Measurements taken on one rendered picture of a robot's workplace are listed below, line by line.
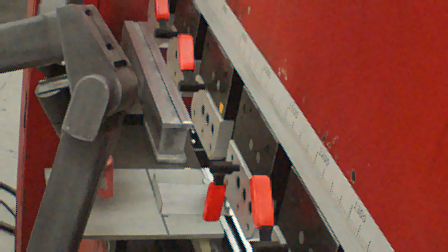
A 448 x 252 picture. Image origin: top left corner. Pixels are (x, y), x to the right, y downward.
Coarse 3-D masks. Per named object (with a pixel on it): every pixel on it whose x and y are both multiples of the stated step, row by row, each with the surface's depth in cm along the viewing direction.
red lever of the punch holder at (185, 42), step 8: (184, 40) 128; (192, 40) 129; (184, 48) 127; (192, 48) 128; (184, 56) 127; (192, 56) 127; (184, 64) 127; (192, 64) 127; (184, 72) 127; (192, 72) 127; (184, 80) 126; (192, 80) 126; (184, 88) 125; (192, 88) 126; (200, 88) 127
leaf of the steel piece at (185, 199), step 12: (156, 180) 130; (156, 192) 130; (168, 192) 132; (180, 192) 132; (192, 192) 133; (204, 192) 133; (168, 204) 129; (180, 204) 129; (192, 204) 130; (204, 204) 130
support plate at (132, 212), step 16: (48, 176) 130; (128, 176) 134; (144, 176) 135; (160, 176) 136; (176, 176) 137; (192, 176) 137; (128, 192) 130; (144, 192) 131; (96, 208) 125; (112, 208) 125; (128, 208) 126; (144, 208) 127; (96, 224) 121; (112, 224) 122; (128, 224) 123; (144, 224) 123; (160, 224) 124; (176, 224) 125; (192, 224) 125; (208, 224) 126
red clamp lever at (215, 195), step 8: (216, 168) 109; (224, 168) 109; (232, 168) 110; (216, 176) 110; (216, 184) 111; (224, 184) 111; (208, 192) 112; (216, 192) 111; (224, 192) 112; (208, 200) 112; (216, 200) 112; (208, 208) 112; (216, 208) 112; (208, 216) 113; (216, 216) 113
